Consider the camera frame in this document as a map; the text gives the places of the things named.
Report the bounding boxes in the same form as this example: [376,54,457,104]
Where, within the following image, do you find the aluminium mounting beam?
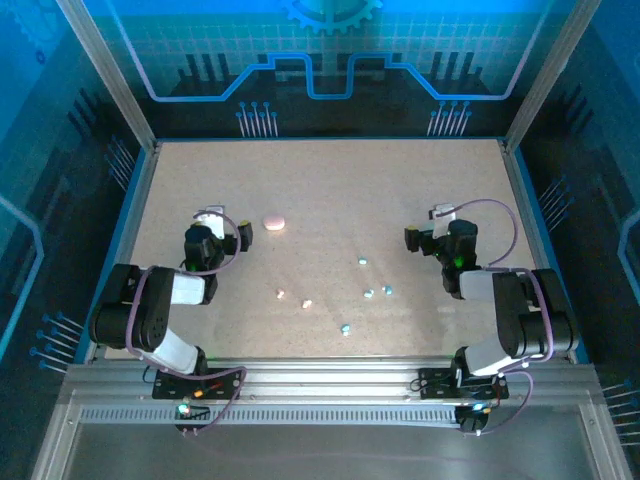
[64,355,599,401]

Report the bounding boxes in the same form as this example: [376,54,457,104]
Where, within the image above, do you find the small LED controller board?
[174,402,211,437]
[457,402,490,436]

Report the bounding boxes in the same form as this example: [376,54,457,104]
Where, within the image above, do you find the grey metal sheet panel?
[29,424,631,480]

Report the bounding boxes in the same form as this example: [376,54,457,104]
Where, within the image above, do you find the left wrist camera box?
[193,203,228,241]

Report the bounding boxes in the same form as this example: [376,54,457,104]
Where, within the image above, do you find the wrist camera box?
[193,203,228,241]
[428,203,458,239]

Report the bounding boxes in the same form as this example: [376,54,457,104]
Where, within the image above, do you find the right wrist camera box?
[428,203,458,239]

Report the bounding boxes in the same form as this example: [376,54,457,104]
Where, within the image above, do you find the aluminium table side rail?
[82,141,162,364]
[498,141,582,364]

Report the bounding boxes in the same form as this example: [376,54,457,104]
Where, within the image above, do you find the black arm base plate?
[418,367,510,401]
[151,367,242,401]

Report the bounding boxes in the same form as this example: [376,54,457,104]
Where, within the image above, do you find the aluminium frame post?
[502,0,601,154]
[53,0,162,154]

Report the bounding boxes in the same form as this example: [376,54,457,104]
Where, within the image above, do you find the slotted grey cable duct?
[79,405,464,427]

